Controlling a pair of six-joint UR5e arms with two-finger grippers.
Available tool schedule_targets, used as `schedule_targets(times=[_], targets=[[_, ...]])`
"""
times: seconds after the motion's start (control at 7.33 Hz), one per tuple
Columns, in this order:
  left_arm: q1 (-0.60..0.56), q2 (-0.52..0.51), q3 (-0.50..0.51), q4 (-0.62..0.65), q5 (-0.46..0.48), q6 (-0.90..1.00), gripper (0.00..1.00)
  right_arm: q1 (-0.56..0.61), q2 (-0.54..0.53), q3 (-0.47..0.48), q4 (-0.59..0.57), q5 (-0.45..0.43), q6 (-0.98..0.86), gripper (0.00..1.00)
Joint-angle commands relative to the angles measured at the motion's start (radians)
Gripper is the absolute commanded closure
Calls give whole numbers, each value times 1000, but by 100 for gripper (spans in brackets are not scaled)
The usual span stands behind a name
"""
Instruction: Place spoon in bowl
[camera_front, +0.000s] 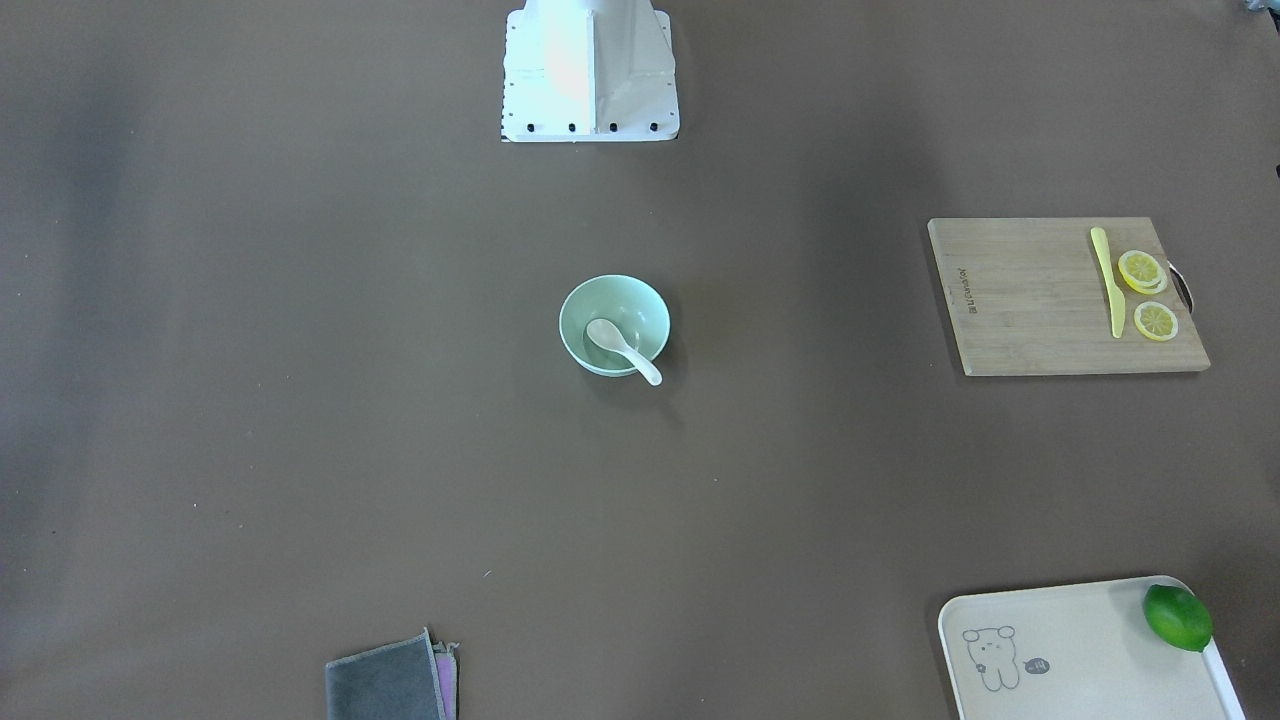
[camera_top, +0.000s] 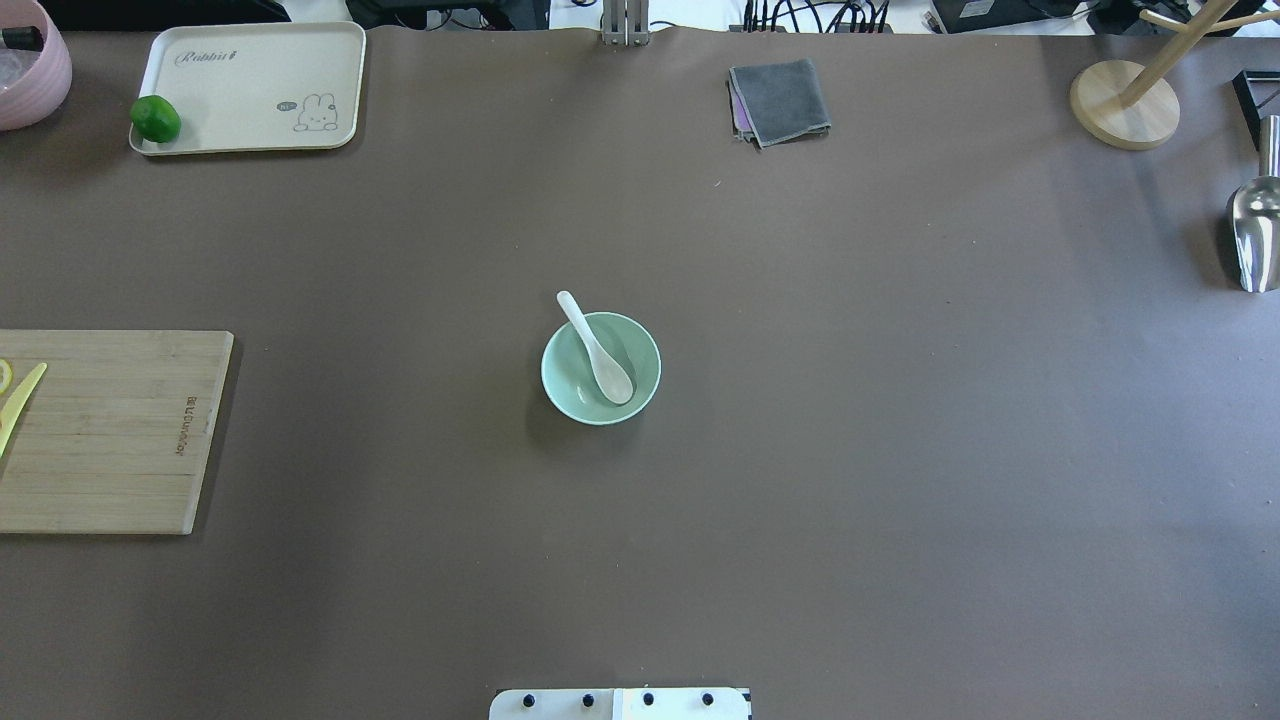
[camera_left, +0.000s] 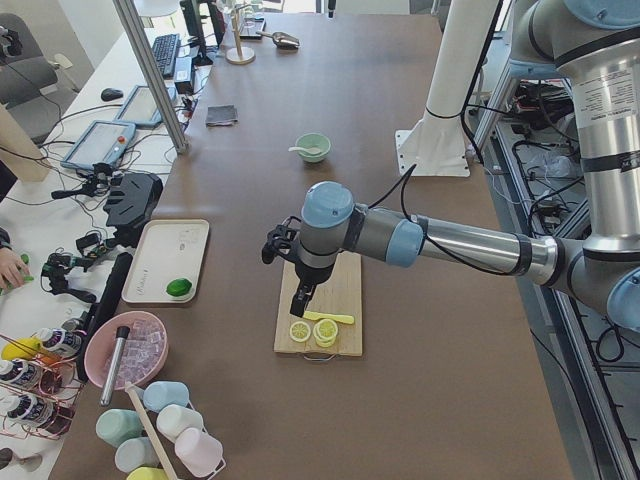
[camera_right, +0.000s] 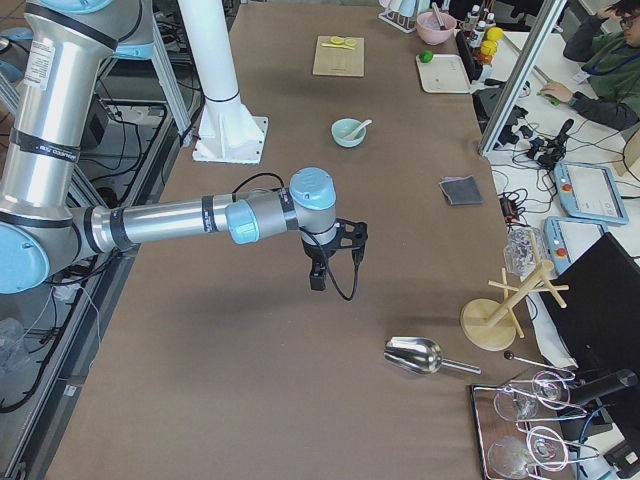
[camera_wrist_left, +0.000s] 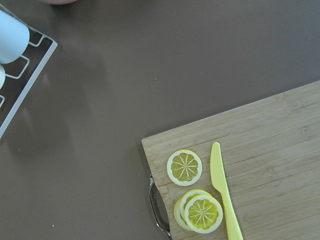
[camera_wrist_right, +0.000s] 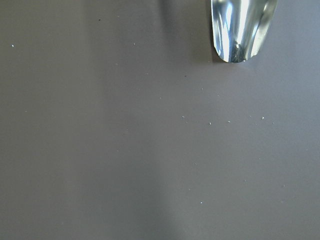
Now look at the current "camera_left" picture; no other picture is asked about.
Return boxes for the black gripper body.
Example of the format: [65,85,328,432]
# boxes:
[294,260,334,292]

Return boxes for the white ceramic spoon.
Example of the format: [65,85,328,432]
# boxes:
[288,146,323,155]

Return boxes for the light green bowl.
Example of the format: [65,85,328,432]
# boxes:
[294,133,331,163]

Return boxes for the pink bowl with ice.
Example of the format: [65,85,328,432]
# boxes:
[84,311,169,390]

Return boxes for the person's hand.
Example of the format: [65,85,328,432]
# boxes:
[0,248,30,290]

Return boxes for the yellow plastic knife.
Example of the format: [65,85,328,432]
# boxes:
[303,311,355,325]

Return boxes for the bamboo cutting board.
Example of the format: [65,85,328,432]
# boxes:
[274,252,363,357]

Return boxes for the single lemon slice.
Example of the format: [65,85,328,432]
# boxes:
[289,321,312,343]

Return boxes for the stacked lemon slices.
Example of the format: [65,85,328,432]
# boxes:
[313,318,339,348]

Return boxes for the green lime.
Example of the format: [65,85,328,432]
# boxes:
[165,277,193,298]

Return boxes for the cream tray with bear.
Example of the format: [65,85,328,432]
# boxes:
[121,219,210,304]

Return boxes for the light blue cup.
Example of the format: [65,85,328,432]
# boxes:
[143,381,190,413]

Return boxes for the white cup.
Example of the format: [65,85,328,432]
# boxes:
[156,404,204,442]

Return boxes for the pink cup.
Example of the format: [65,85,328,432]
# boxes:
[174,427,226,478]

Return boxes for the grey folded cloth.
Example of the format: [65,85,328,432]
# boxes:
[205,104,238,127]

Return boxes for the black long bar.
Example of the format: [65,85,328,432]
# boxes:
[75,252,133,383]

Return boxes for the wooden stick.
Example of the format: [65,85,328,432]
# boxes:
[124,383,178,480]

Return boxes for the pale teal cup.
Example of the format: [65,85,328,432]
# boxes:
[114,437,160,473]

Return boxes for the mint green cup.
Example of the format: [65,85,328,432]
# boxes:
[95,409,143,448]

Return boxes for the wooden stand with base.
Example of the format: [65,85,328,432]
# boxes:
[223,1,255,65]

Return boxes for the yellow cup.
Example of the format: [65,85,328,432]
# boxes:
[126,466,168,480]

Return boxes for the upper labelled bottle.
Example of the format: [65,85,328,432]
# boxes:
[35,328,82,359]

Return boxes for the labelled bottle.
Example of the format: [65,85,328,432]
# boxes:
[1,359,44,390]
[1,393,55,427]
[35,328,82,359]

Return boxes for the far teach pendant tablet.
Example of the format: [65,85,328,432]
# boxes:
[114,85,162,129]

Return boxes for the teach pendant tablet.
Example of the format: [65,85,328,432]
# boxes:
[114,85,162,129]
[60,121,136,171]

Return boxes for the metal scoop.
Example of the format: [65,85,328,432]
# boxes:
[258,31,300,50]

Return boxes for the near teach pendant tablet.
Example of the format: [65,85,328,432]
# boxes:
[60,121,136,171]

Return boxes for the black keyboard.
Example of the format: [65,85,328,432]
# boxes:
[151,33,181,78]

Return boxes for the black computer mouse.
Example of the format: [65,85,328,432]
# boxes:
[100,88,123,102]

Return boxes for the yellow lemon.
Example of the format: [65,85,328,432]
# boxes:
[1,337,41,360]

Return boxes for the lower labelled bottle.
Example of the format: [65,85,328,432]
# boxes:
[1,393,55,427]

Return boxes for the black monitor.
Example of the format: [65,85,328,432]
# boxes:
[179,0,213,67]

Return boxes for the middle labelled bottle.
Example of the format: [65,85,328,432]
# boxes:
[1,359,44,390]

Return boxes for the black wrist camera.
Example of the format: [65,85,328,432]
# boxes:
[261,216,301,264]

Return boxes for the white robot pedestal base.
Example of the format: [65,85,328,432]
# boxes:
[395,0,502,177]

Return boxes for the aluminium frame post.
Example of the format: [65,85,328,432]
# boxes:
[113,0,188,154]

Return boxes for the copper wire bottle rack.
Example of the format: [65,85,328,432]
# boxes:
[1,335,82,440]

